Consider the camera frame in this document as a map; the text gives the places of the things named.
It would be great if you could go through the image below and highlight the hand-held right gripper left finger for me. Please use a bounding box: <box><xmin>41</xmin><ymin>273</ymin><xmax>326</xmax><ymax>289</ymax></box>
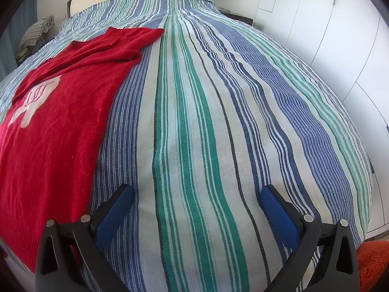
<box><xmin>35</xmin><ymin>184</ymin><xmax>135</xmax><ymax>292</ymax></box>

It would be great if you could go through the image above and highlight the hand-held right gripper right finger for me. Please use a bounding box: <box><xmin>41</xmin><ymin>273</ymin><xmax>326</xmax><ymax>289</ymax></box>
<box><xmin>260</xmin><ymin>184</ymin><xmax>361</xmax><ymax>292</ymax></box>

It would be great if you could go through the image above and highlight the red knit sweater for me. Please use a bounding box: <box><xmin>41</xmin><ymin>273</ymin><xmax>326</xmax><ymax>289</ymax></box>
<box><xmin>0</xmin><ymin>27</ymin><xmax>165</xmax><ymax>274</ymax></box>

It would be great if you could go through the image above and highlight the orange fleece clothing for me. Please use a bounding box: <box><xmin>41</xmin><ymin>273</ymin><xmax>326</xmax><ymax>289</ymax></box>
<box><xmin>355</xmin><ymin>240</ymin><xmax>389</xmax><ymax>292</ymax></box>

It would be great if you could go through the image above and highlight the striped bed cover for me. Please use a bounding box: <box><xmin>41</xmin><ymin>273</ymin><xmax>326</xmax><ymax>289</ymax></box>
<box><xmin>0</xmin><ymin>0</ymin><xmax>375</xmax><ymax>292</ymax></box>

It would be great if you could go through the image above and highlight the white wardrobe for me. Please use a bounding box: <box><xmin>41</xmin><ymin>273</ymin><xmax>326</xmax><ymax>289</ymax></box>
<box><xmin>252</xmin><ymin>0</ymin><xmax>389</xmax><ymax>241</ymax></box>

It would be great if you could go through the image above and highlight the checked folded blanket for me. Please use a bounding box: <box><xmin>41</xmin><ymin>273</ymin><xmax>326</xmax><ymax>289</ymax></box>
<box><xmin>18</xmin><ymin>15</ymin><xmax>55</xmax><ymax>53</ymax></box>

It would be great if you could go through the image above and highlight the dark wooden nightstand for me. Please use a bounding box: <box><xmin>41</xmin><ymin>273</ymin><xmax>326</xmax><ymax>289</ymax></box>
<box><xmin>219</xmin><ymin>9</ymin><xmax>255</xmax><ymax>25</ymax></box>

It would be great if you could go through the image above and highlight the blue curtain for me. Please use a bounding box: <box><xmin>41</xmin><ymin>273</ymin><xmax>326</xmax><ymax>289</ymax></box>
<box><xmin>0</xmin><ymin>0</ymin><xmax>37</xmax><ymax>78</ymax></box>

